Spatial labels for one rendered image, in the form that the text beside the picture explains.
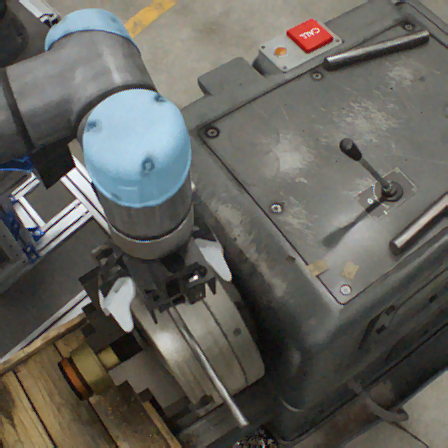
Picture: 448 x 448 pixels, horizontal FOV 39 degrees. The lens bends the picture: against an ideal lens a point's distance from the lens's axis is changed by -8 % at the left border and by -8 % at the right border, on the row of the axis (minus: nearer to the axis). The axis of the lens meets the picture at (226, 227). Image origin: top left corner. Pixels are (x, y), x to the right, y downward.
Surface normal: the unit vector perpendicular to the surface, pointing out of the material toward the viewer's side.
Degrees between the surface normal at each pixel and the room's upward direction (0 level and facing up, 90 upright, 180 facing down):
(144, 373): 10
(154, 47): 0
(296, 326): 49
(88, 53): 5
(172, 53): 0
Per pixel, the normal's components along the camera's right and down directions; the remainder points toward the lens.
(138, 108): 0.00, -0.41
